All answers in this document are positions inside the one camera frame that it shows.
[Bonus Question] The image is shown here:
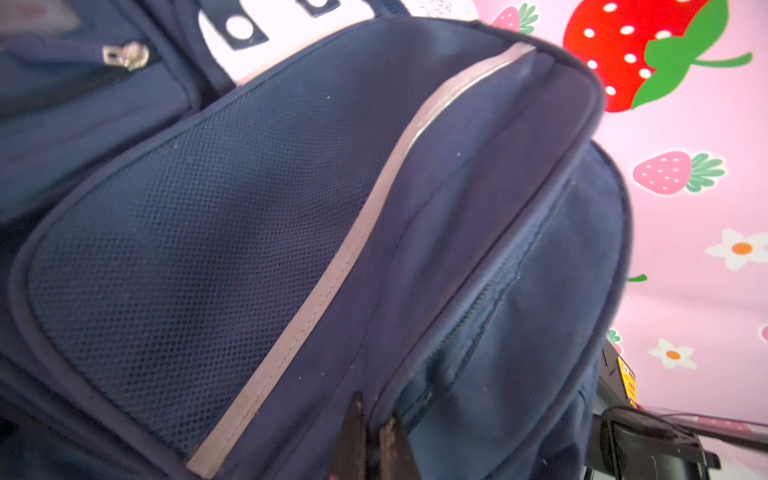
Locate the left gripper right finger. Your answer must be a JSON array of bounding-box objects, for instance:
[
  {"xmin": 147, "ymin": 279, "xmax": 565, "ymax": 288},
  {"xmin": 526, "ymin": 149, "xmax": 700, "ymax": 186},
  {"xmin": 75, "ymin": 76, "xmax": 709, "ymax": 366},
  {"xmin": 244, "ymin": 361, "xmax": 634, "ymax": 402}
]
[{"xmin": 379, "ymin": 415, "xmax": 421, "ymax": 480}]

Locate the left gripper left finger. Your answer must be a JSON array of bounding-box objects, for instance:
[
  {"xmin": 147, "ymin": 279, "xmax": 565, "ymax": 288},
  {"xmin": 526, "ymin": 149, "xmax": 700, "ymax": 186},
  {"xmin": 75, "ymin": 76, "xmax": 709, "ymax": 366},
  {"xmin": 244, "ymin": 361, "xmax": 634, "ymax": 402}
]
[{"xmin": 327, "ymin": 392, "xmax": 367, "ymax": 480}]

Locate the navy blue student backpack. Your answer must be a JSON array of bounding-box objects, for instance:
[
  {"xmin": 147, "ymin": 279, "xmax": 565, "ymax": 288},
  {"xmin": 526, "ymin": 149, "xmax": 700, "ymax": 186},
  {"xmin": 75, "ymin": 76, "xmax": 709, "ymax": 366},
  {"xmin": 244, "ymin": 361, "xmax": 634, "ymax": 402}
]
[{"xmin": 1, "ymin": 1, "xmax": 632, "ymax": 479}]

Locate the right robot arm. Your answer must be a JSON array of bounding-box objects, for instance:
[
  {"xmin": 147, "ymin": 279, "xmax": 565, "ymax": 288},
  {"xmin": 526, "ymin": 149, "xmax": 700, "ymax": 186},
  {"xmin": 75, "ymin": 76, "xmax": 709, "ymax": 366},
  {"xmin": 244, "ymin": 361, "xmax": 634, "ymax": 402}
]
[{"xmin": 581, "ymin": 406, "xmax": 767, "ymax": 479}]

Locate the black control box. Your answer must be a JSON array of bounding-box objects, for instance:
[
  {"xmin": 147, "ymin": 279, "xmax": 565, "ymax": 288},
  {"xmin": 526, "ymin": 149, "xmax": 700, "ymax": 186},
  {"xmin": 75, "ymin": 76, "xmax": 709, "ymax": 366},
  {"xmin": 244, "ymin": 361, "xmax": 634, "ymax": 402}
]
[{"xmin": 597, "ymin": 339, "xmax": 637, "ymax": 408}]

